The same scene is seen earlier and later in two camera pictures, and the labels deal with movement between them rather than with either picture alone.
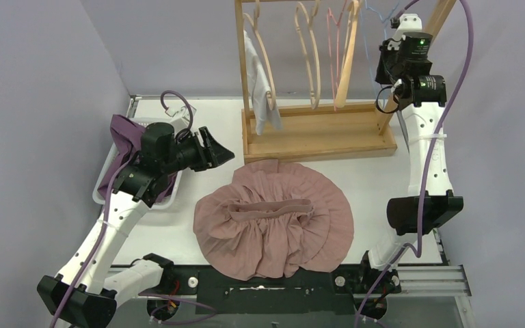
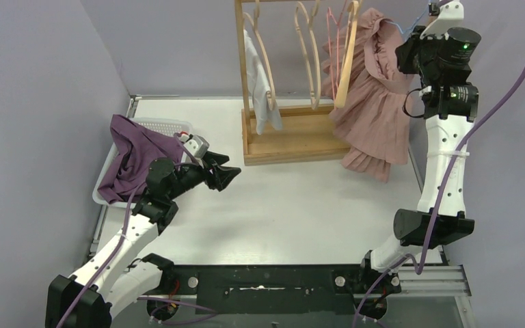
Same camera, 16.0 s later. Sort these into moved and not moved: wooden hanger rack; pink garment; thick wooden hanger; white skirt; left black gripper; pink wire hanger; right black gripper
Moved: pink garment; left black gripper; right black gripper
Not moved: white skirt; wooden hanger rack; pink wire hanger; thick wooden hanger
